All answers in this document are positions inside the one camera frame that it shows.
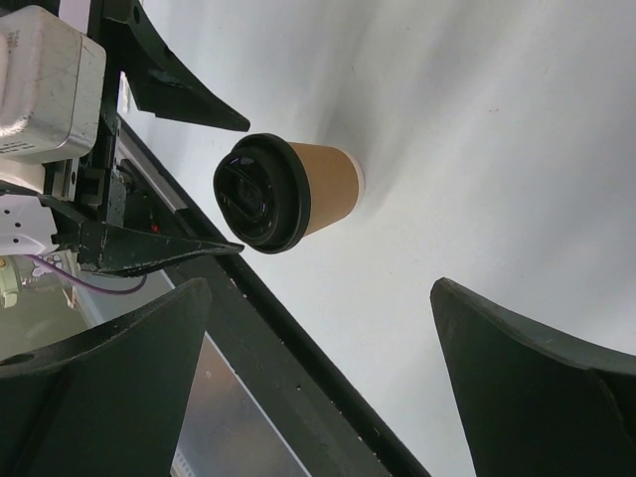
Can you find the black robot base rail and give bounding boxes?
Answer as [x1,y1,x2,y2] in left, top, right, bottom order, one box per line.
[118,118,433,477]

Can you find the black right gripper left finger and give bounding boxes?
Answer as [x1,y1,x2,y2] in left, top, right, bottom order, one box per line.
[1,278,211,476]

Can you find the brown paper coffee cup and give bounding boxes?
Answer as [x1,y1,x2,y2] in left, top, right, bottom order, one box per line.
[290,142,365,237]

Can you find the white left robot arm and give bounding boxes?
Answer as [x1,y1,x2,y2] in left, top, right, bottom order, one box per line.
[1,1,249,277]

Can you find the black coffee cup lid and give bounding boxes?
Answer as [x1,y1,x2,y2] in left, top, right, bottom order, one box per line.
[213,133,311,254]

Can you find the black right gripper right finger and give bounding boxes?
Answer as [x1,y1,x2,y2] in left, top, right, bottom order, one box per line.
[430,278,635,476]

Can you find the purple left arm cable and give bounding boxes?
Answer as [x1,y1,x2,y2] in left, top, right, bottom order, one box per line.
[27,252,149,298]

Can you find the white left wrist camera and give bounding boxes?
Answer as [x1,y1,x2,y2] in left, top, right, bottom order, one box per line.
[1,6,106,193]

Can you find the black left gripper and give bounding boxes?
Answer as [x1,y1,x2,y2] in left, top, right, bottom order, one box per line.
[39,1,249,277]

